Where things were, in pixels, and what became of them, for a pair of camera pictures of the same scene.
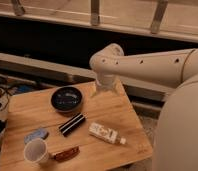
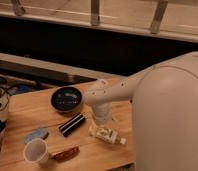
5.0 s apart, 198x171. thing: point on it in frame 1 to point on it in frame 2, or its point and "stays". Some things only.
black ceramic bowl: [66, 99] stays
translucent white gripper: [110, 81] to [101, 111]
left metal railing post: [19, 10] stays
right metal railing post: [159, 15] stays
